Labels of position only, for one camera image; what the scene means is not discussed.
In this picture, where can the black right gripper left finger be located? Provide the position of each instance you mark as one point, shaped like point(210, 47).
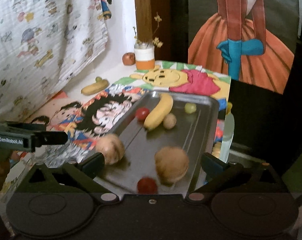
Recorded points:
point(78, 176)

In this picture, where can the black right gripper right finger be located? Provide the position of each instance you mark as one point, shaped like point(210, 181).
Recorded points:
point(235, 178)

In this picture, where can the striped pepino melon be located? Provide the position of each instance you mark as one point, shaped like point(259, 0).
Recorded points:
point(171, 164)
point(111, 147)

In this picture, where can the metal baking tray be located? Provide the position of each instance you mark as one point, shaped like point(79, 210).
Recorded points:
point(194, 133)

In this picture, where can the yellow banana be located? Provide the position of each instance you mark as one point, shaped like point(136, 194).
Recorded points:
point(161, 110)
point(95, 87)

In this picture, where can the red tomato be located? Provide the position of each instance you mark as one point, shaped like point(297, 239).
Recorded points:
point(147, 185)
point(142, 113)

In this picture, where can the cartoon printed tablecloth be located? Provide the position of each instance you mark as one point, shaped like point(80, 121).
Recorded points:
point(94, 119)

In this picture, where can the red tomato in tray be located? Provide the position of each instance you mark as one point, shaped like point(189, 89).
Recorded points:
point(147, 185)

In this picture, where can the green grape in tray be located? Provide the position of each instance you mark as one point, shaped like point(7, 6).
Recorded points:
point(190, 108)

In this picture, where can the small brown fruit in tray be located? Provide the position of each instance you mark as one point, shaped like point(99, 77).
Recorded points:
point(169, 121)

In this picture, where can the yellow banana in tray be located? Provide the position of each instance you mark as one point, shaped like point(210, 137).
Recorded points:
point(161, 110)

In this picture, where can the white cartoon printed cloth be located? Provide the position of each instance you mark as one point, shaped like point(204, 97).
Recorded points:
point(43, 44)

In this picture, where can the white orange jar vase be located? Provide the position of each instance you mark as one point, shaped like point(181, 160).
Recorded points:
point(144, 56)

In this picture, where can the girl in orange dress poster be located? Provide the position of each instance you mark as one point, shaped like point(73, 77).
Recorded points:
point(252, 41)

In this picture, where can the dried yellow flower sprigs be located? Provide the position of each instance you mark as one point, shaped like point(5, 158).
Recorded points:
point(154, 41)

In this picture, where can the red apple by wall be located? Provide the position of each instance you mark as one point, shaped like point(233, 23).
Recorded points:
point(128, 59)

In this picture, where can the brown wooden door frame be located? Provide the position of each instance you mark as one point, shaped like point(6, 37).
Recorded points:
point(143, 11)

